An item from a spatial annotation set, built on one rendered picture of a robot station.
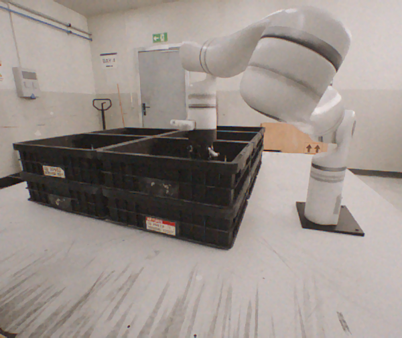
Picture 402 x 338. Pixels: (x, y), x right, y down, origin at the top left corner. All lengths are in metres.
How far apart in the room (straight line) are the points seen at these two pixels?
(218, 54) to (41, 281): 0.56
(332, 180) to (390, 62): 3.57
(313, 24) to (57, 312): 0.55
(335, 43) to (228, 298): 0.42
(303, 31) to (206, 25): 3.90
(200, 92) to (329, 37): 0.32
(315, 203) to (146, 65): 4.05
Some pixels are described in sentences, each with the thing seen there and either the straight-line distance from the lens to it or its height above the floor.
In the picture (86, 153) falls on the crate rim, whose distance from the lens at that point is 0.66.
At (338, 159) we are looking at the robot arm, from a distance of 0.65.
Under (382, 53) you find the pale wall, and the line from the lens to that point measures 4.14.
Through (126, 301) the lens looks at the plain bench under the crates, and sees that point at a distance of 0.47.
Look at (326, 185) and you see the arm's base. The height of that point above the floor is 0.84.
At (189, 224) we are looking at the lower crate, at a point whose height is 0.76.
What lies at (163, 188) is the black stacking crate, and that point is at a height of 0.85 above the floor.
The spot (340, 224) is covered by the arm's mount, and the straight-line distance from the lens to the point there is 0.75.
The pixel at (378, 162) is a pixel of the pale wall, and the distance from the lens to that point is 4.26.
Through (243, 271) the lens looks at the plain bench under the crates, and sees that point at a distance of 0.51.
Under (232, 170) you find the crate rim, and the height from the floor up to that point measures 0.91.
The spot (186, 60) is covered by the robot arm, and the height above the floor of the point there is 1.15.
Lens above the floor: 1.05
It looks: 17 degrees down
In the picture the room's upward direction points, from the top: straight up
